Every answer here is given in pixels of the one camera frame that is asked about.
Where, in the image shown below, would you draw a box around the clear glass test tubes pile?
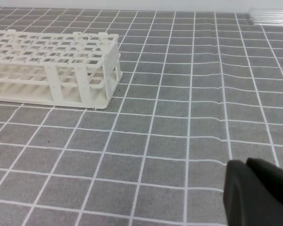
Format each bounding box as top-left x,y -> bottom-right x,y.
248,8 -> 283,26

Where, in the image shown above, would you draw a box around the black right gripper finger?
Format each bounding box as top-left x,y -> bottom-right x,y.
223,158 -> 283,226

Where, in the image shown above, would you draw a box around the grey checkered tablecloth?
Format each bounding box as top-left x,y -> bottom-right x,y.
0,7 -> 283,226

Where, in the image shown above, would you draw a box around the white plastic test tube rack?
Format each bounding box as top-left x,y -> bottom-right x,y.
0,30 -> 122,109

